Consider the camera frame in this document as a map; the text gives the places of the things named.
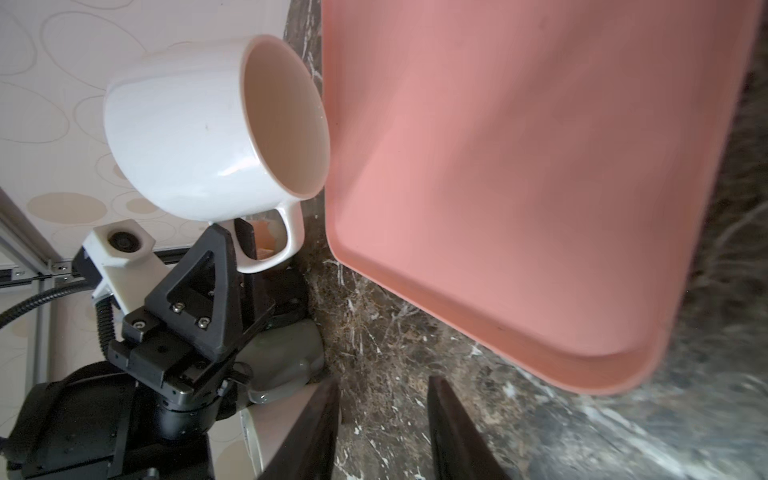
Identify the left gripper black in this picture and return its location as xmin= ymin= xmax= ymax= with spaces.
xmin=106 ymin=225 xmax=275 ymax=441

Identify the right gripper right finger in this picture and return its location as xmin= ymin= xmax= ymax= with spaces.
xmin=427 ymin=376 xmax=510 ymax=480

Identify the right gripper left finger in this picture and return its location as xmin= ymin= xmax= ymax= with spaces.
xmin=259 ymin=379 xmax=340 ymax=480

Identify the grey mug handle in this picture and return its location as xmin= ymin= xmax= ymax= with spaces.
xmin=236 ymin=319 xmax=325 ymax=404

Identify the cream and pink mug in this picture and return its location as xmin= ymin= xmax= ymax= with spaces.
xmin=248 ymin=210 xmax=287 ymax=260

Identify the white mug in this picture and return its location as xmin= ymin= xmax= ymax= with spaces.
xmin=103 ymin=35 xmax=331 ymax=274

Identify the pink plastic tray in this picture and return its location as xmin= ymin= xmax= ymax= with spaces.
xmin=322 ymin=1 xmax=765 ymax=395

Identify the pale pink mug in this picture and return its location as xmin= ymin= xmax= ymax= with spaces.
xmin=240 ymin=384 xmax=318 ymax=477

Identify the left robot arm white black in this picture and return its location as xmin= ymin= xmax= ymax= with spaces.
xmin=1 ymin=220 xmax=274 ymax=479

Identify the left aluminium crossbar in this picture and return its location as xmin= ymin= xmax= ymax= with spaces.
xmin=1 ymin=191 xmax=73 ymax=288

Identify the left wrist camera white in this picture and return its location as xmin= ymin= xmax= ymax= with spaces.
xmin=72 ymin=220 xmax=170 ymax=315

